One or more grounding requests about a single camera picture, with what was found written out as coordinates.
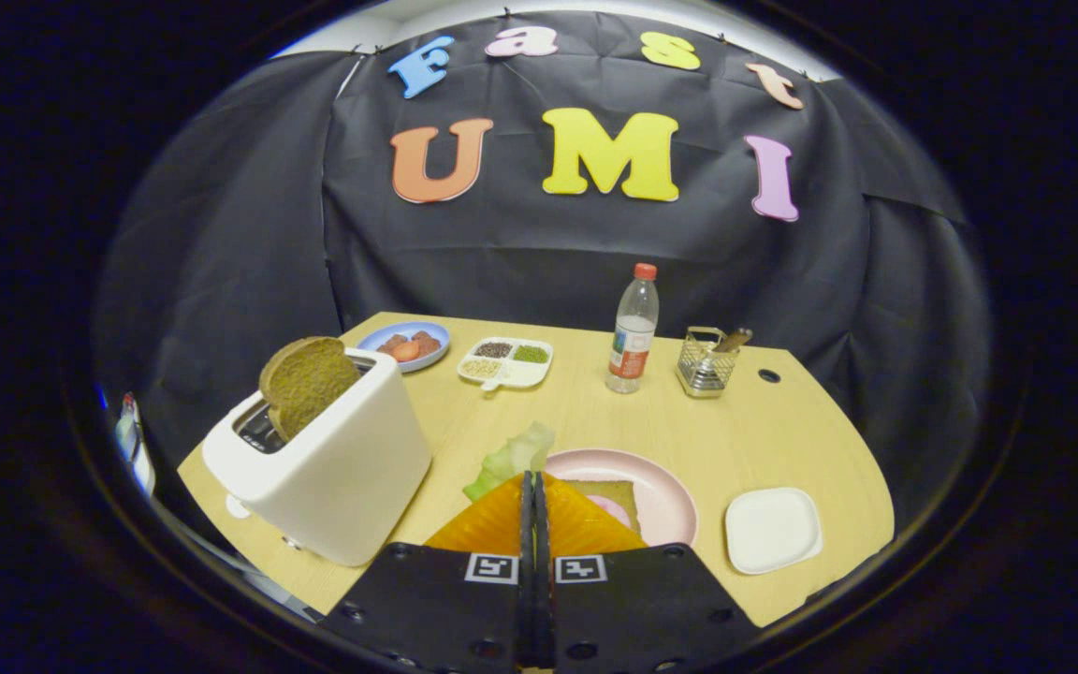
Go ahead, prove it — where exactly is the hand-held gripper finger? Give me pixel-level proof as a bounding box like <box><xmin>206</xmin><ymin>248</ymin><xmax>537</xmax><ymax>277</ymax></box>
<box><xmin>319</xmin><ymin>471</ymin><xmax>538</xmax><ymax>674</ymax></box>
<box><xmin>536</xmin><ymin>471</ymin><xmax>762</xmax><ymax>674</ymax></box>

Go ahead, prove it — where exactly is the green lettuce leaf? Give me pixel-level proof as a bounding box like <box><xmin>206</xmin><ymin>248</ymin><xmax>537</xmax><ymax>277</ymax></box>
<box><xmin>462</xmin><ymin>421</ymin><xmax>557</xmax><ymax>504</ymax></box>

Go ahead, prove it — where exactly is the brown toast bread slice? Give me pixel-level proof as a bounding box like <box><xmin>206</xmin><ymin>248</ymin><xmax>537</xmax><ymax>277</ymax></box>
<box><xmin>259</xmin><ymin>336</ymin><xmax>363</xmax><ymax>444</ymax></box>

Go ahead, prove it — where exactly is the pink ham slice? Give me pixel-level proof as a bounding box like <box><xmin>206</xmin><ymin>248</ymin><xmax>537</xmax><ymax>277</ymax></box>
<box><xmin>586</xmin><ymin>494</ymin><xmax>632</xmax><ymax>530</ymax></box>

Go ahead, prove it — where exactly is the square bread slice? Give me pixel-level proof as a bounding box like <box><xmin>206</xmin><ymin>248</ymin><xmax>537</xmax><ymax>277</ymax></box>
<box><xmin>562</xmin><ymin>479</ymin><xmax>641</xmax><ymax>535</ymax></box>

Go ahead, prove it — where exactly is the pink plate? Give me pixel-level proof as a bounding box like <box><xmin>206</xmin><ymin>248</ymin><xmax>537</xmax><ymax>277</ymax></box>
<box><xmin>544</xmin><ymin>448</ymin><xmax>699</xmax><ymax>549</ymax></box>

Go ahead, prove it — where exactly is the white divided dish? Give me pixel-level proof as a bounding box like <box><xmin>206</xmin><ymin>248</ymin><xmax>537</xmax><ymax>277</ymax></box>
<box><xmin>457</xmin><ymin>337</ymin><xmax>555</xmax><ymax>392</ymax></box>

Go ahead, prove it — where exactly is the white toaster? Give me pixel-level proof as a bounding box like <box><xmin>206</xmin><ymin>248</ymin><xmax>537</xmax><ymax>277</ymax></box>
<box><xmin>201</xmin><ymin>348</ymin><xmax>433</xmax><ymax>568</ymax></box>

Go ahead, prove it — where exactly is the clear plastic bottle red cap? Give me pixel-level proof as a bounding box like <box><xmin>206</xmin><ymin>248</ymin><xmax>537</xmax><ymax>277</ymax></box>
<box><xmin>605</xmin><ymin>263</ymin><xmax>661</xmax><ymax>395</ymax></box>

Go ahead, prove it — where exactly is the blue plate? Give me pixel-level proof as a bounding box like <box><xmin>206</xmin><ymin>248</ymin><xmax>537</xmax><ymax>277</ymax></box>
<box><xmin>357</xmin><ymin>321</ymin><xmax>452</xmax><ymax>374</ymax></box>

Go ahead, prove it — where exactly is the metal mesh utensil holder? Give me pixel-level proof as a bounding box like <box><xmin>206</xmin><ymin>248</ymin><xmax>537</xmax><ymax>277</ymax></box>
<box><xmin>676</xmin><ymin>326</ymin><xmax>736</xmax><ymax>400</ymax></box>

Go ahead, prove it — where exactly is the small white square dish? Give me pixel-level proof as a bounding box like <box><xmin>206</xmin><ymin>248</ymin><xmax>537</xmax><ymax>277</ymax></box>
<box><xmin>724</xmin><ymin>487</ymin><xmax>823</xmax><ymax>575</ymax></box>

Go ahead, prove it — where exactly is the black backdrop cloth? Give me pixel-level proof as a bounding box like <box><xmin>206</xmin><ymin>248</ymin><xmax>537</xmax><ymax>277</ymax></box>
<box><xmin>95</xmin><ymin>11</ymin><xmax>994</xmax><ymax>525</ymax></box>

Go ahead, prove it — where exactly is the white plastic bottle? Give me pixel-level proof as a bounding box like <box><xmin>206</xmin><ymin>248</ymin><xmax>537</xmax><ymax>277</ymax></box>
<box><xmin>116</xmin><ymin>393</ymin><xmax>156</xmax><ymax>494</ymax></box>

